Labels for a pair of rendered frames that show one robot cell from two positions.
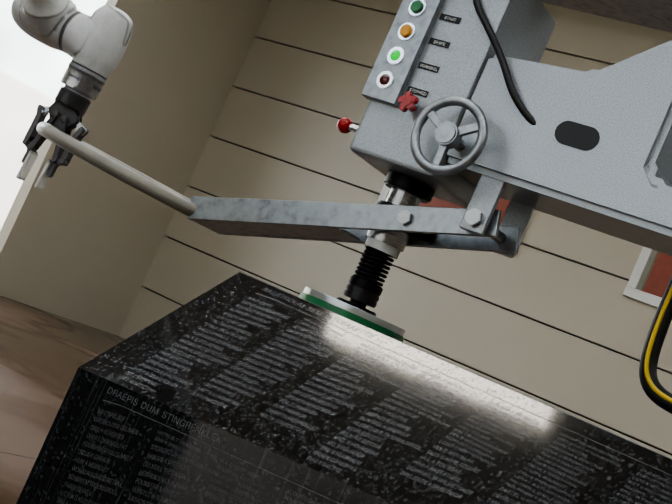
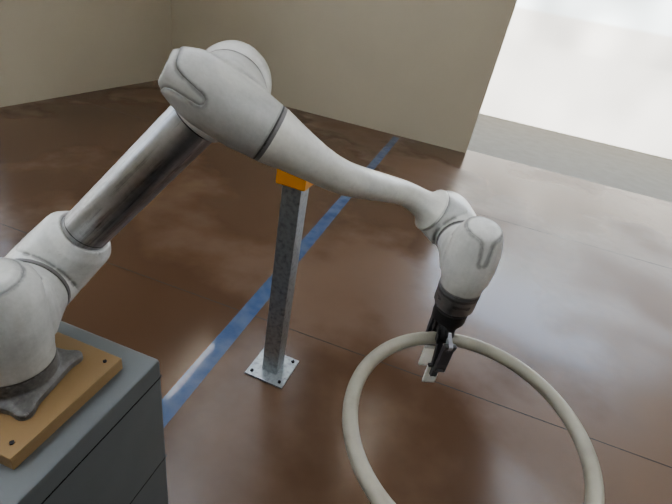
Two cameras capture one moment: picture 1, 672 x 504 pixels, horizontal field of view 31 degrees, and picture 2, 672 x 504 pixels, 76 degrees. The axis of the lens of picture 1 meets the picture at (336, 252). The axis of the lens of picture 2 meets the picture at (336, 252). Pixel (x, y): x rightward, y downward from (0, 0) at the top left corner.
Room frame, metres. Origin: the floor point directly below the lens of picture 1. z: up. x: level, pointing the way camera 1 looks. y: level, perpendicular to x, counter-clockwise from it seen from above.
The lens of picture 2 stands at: (2.15, 0.09, 1.64)
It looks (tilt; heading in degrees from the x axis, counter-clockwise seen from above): 31 degrees down; 66
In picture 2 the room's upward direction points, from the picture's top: 11 degrees clockwise
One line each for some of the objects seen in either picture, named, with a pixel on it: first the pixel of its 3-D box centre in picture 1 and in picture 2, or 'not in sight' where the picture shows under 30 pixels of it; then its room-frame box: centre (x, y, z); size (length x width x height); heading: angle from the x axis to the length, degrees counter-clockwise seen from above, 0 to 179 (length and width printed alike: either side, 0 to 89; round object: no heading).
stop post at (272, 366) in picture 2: not in sight; (283, 279); (2.58, 1.55, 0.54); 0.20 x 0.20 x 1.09; 51
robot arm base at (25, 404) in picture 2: not in sight; (8, 374); (1.82, 0.85, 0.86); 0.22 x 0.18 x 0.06; 64
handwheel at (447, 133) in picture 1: (455, 141); not in sight; (2.16, -0.12, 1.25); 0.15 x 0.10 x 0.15; 58
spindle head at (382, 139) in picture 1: (487, 100); not in sight; (2.28, -0.15, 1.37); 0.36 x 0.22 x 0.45; 58
